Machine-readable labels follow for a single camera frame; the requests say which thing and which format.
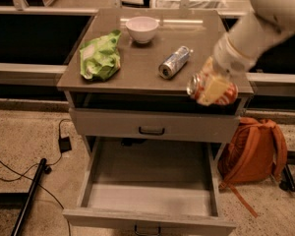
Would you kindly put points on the silver blue can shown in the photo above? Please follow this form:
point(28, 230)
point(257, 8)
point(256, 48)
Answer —
point(174, 62)

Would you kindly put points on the grey drawer cabinet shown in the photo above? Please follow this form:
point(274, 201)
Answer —
point(137, 86)

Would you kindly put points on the open bottom drawer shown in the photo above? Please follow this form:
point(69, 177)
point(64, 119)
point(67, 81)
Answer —
point(153, 188)

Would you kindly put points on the red coke can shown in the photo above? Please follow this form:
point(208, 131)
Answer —
point(194, 87)

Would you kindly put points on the black power adapter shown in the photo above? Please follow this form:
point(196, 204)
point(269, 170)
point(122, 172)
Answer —
point(64, 144)

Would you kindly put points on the black floor pole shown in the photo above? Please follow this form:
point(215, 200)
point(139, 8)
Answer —
point(17, 230)

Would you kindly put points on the white bowl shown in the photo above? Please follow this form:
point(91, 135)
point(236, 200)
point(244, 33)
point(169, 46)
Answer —
point(142, 29)

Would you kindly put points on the green chip bag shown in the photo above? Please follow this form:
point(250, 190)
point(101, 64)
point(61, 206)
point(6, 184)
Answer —
point(100, 58)

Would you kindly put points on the orange backpack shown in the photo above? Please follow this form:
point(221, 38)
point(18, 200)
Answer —
point(257, 150)

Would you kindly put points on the closed middle drawer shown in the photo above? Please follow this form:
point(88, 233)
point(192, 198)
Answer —
point(154, 125)

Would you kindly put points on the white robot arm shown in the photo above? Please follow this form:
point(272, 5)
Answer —
point(267, 24)

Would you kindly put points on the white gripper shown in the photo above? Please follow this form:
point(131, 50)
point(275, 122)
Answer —
point(228, 58)

